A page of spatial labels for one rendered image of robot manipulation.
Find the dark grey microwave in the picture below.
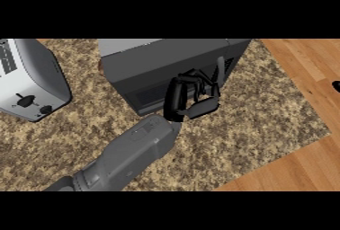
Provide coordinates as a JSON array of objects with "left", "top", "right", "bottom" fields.
[{"left": 97, "top": 39, "right": 254, "bottom": 118}]

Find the silver toaster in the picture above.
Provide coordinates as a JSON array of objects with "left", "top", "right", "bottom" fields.
[{"left": 0, "top": 39, "right": 72, "bottom": 123}]

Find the dark grey microwave door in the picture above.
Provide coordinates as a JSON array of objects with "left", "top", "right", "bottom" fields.
[{"left": 109, "top": 57, "right": 234, "bottom": 118}]

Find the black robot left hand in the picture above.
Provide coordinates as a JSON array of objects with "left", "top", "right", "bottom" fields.
[{"left": 162, "top": 67, "right": 221, "bottom": 123}]

